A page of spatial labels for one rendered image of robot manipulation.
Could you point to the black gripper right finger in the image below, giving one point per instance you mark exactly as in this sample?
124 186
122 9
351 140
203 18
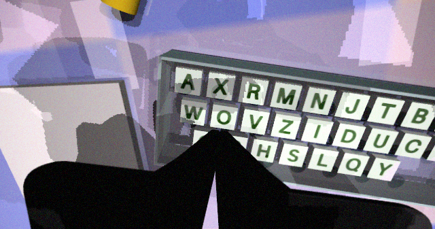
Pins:
251 197

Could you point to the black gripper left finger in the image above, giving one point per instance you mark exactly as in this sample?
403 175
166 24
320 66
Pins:
75 195

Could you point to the grey keyboard with white letter keys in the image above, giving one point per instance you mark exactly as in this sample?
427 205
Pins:
311 129

